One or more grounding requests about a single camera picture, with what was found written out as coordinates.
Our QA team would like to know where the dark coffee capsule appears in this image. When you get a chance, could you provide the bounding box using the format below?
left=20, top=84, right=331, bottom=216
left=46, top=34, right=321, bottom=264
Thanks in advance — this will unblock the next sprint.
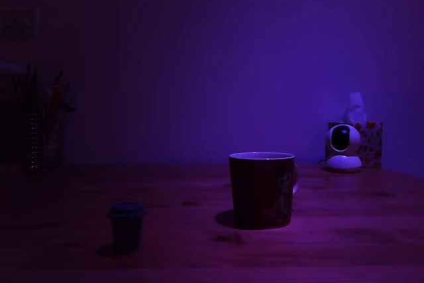
left=106, top=202, right=148, bottom=255

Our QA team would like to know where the dark mug with cartoon print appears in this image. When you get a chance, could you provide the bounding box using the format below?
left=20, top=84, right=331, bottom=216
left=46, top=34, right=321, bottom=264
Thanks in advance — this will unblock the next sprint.
left=228, top=152, right=301, bottom=230

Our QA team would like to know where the white tissue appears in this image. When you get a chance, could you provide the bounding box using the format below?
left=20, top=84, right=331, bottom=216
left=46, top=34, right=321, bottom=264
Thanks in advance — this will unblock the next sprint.
left=341, top=91, right=368, bottom=123

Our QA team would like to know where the red kitchen utensil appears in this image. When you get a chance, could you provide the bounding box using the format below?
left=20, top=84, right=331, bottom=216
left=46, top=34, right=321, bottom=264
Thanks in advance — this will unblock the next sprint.
left=48, top=84, right=64, bottom=127

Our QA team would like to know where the floral tissue box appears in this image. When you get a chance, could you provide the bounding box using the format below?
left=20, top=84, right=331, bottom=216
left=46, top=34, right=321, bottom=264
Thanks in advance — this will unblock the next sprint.
left=327, top=121, right=384, bottom=168

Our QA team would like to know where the metal mesh utensil holder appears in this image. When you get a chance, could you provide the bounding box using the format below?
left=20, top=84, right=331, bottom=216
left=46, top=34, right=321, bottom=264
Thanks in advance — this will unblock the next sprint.
left=25, top=112, right=46, bottom=173

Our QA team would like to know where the small white round camera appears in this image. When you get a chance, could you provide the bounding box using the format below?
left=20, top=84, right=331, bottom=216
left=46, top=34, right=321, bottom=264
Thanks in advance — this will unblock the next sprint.
left=324, top=123, right=364, bottom=174

